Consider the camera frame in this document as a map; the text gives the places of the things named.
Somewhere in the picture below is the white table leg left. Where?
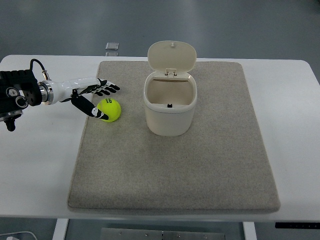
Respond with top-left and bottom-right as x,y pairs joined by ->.
52,218 -> 69,240

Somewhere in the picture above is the white table leg right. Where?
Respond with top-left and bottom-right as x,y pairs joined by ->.
242,221 -> 257,240

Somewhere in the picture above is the clear plastic floor piece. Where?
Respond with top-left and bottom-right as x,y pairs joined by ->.
105,42 -> 119,51

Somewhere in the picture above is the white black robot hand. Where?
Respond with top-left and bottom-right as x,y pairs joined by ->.
38,77 -> 120,120

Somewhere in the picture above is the cream lidded plastic bin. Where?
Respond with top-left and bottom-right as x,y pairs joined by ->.
143,40 -> 198,137

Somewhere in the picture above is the white table leg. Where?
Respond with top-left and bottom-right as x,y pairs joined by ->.
52,218 -> 69,240
242,221 -> 257,240

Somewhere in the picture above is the black table control panel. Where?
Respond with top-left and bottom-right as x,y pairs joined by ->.
275,222 -> 320,230

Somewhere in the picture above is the yellow tennis ball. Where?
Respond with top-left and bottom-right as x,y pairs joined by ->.
97,98 -> 122,123

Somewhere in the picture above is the white object floor corner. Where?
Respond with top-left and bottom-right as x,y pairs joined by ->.
0,231 -> 38,240

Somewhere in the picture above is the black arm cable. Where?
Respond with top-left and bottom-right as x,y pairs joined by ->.
29,58 -> 51,81

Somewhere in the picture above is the grey felt mat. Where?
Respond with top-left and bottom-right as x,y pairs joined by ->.
68,61 -> 281,215

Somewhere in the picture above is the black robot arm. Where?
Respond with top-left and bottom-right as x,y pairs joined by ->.
0,69 -> 42,132

